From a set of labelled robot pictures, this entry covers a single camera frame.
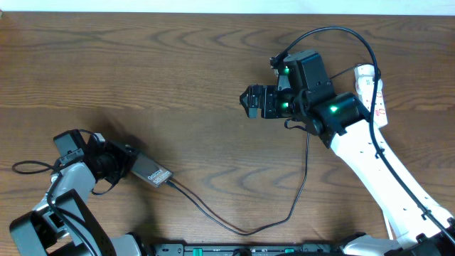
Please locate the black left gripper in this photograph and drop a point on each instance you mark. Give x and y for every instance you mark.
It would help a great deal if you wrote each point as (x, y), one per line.
(121, 158)

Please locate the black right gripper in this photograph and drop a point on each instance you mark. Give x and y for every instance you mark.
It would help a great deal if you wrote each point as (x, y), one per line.
(269, 92)

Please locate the Galaxy smartphone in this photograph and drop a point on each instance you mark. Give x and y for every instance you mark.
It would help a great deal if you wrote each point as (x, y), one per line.
(150, 171)

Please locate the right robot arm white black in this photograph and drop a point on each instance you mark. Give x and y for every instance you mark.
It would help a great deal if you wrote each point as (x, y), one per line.
(304, 93)

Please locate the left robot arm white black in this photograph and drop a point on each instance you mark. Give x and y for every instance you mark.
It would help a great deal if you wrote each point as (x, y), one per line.
(63, 211)

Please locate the white power strip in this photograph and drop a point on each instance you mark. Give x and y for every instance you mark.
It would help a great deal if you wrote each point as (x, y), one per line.
(364, 85)

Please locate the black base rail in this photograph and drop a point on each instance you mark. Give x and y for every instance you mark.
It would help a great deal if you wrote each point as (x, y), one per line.
(231, 250)

